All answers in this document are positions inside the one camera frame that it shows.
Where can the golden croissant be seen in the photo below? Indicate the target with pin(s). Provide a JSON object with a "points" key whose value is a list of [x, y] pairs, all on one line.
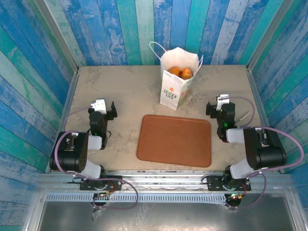
{"points": [[186, 74]]}

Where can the white printed paper bag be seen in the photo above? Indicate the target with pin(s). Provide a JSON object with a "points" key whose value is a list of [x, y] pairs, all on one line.
{"points": [[172, 89]]}

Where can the brown plastic tray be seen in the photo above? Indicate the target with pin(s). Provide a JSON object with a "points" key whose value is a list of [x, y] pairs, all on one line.
{"points": [[173, 142]]}

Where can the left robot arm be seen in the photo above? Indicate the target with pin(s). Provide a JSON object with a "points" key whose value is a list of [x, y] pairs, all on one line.
{"points": [[72, 151]]}

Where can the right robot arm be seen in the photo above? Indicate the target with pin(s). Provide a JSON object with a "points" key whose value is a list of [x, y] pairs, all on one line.
{"points": [[264, 154]]}

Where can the small circuit board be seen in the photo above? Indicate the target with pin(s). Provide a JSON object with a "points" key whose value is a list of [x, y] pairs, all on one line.
{"points": [[234, 196], [102, 194]]}

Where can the clear plastic wrap piece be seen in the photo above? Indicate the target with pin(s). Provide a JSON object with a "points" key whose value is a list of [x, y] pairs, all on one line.
{"points": [[96, 213]]}

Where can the grey steel sheet panel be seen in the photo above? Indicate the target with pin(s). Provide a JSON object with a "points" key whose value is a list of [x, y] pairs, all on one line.
{"points": [[180, 216]]}

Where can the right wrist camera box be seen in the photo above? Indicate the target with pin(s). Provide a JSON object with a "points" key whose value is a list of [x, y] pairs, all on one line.
{"points": [[221, 102]]}

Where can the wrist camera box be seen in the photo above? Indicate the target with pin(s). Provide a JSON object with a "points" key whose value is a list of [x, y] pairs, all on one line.
{"points": [[221, 102], [99, 106]]}

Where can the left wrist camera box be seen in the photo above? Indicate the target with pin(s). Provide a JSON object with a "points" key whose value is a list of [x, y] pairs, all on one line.
{"points": [[99, 106]]}

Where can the aluminium table edge rail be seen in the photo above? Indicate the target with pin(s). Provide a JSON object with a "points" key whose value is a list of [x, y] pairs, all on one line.
{"points": [[69, 96], [252, 79]]}

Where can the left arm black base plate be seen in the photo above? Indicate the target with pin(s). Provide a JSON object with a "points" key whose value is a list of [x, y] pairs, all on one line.
{"points": [[113, 183]]}

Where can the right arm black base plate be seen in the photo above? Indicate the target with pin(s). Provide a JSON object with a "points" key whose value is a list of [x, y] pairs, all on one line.
{"points": [[214, 184]]}

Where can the aluminium mounting rail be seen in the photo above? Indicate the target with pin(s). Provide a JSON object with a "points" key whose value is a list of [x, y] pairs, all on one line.
{"points": [[168, 180]]}

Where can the aluminium corner post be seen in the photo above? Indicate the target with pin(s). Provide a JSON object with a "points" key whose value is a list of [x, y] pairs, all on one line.
{"points": [[272, 31], [55, 31]]}

